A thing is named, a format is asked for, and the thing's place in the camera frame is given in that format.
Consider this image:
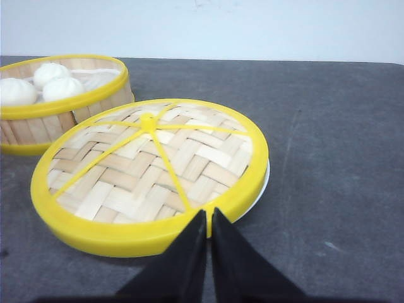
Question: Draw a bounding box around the white plate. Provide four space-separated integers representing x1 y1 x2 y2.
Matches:
236 160 271 221

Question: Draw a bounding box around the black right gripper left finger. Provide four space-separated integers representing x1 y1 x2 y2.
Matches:
117 210 206 302

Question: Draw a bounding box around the white steamed bun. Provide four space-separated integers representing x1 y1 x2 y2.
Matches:
1 78 37 106
42 77 85 102
33 62 71 90

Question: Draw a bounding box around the yellow woven bamboo steamer lid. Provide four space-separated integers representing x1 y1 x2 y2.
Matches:
30 98 270 257

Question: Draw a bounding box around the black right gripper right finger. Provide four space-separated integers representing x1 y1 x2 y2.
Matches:
211 208 308 302

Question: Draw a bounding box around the bamboo steamer basket with buns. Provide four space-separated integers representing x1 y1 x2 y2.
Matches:
1 54 135 155

